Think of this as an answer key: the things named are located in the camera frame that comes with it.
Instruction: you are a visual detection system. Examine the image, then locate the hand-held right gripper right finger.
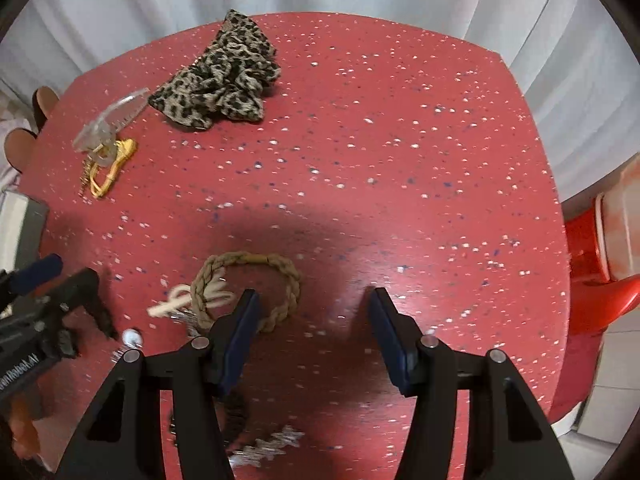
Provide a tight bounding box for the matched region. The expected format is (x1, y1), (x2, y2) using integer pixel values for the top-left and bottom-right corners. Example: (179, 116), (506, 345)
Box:
(369, 287), (576, 480)

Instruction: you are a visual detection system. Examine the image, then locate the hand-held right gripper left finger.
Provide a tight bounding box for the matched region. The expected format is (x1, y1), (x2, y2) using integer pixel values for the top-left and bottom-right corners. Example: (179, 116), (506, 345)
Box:
(55, 287), (261, 480)

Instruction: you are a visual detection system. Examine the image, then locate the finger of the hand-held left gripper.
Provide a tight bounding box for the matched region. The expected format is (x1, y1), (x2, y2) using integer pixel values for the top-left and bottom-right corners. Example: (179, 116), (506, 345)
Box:
(6, 254), (64, 295)
(45, 267), (103, 326)

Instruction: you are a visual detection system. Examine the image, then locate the grey jewelry tray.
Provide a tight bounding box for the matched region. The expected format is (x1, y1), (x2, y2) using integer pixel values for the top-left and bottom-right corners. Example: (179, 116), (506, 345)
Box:
(0, 194), (50, 272)

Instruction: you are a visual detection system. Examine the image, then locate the braided brown hair tie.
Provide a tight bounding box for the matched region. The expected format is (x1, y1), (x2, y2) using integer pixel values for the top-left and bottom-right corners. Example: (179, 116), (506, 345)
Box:
(190, 251), (302, 335)

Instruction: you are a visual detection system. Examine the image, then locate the person's left hand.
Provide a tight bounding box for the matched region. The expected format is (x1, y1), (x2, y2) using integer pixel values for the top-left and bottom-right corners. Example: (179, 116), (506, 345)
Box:
(9, 392), (43, 461)

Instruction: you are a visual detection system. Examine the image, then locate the silver star hair clip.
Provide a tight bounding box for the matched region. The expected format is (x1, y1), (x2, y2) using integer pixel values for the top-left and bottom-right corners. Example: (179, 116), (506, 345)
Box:
(227, 425), (306, 470)

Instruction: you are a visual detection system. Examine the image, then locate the clear hair claw clip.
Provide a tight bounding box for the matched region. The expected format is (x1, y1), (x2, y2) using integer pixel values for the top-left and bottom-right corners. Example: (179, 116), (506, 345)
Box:
(72, 87), (151, 167)

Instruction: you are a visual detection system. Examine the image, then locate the red plastic chair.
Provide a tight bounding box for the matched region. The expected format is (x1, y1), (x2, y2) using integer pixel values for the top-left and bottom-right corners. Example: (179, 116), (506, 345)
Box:
(562, 194), (640, 337)

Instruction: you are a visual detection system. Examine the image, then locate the leopard print scrunchie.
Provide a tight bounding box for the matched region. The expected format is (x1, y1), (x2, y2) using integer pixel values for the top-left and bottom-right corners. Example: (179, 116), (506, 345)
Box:
(148, 8), (282, 131)

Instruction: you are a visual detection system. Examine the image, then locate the clear plastic basin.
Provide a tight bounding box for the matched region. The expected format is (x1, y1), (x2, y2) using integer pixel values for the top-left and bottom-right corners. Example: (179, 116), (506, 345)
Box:
(595, 152), (640, 283)

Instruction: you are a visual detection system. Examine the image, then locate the white curtain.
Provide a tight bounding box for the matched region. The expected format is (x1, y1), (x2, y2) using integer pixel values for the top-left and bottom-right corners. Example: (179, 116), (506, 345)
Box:
(0, 0), (640, 201)

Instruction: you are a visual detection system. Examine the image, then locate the cream bow hair tie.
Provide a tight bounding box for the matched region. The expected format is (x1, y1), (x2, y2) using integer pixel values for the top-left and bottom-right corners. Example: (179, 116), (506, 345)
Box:
(147, 282), (236, 338)

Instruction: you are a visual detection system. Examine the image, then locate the yellow hair tie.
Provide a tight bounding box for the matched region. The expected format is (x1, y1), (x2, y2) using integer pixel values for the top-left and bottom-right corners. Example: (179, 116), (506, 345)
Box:
(79, 137), (138, 200)

